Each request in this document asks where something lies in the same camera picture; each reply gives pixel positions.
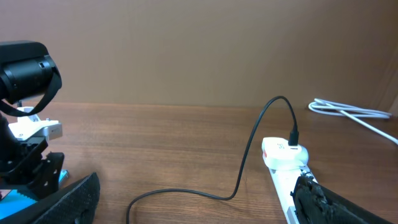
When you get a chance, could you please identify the black USB-C charging cable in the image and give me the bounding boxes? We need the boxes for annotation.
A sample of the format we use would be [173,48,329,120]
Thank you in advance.
[126,95,300,224]

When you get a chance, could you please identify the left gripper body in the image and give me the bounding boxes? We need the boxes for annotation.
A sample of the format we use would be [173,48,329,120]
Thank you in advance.
[1,116,65,199]

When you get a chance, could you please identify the Galaxy S25 smartphone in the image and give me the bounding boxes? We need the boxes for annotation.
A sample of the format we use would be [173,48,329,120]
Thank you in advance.
[0,189,37,219]

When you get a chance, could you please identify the white power strip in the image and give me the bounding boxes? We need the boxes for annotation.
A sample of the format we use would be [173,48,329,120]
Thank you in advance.
[269,166,314,224]

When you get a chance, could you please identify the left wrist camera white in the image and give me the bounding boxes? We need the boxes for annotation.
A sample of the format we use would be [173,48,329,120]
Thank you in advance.
[9,114,63,141]

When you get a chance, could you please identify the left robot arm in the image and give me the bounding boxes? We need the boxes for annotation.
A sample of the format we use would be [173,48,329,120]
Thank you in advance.
[1,40,65,200]

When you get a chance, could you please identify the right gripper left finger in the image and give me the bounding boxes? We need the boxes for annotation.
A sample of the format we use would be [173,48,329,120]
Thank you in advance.
[1,172,100,224]

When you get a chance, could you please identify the white power strip cord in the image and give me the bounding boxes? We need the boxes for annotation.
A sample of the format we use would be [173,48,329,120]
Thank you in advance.
[308,98,398,146]

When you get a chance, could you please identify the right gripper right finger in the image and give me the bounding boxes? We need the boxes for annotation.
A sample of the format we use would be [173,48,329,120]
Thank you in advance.
[290,175,390,224]

